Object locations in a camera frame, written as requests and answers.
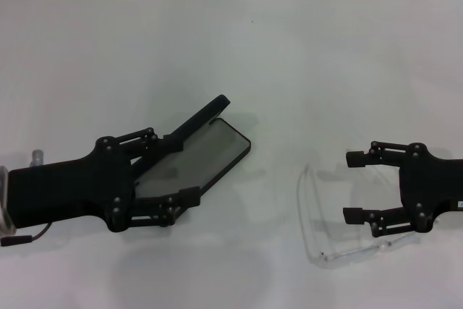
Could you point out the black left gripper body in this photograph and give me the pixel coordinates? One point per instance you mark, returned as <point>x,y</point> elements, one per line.
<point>72,189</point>

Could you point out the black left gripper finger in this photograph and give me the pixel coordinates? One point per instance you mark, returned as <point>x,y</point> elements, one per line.
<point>188,197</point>
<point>144,137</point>

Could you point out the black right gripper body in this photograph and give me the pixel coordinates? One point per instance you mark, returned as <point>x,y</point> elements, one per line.
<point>434,186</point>

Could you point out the clear white glasses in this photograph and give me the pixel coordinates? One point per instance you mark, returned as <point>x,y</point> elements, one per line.
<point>323,255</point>

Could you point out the silver left connector plug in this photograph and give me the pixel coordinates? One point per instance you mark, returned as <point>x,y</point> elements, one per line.
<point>37,157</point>

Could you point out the black glasses case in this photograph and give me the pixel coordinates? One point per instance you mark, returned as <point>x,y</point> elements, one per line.
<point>213,150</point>

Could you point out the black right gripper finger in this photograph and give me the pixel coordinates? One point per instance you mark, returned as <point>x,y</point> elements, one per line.
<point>358,158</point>
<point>354,215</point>

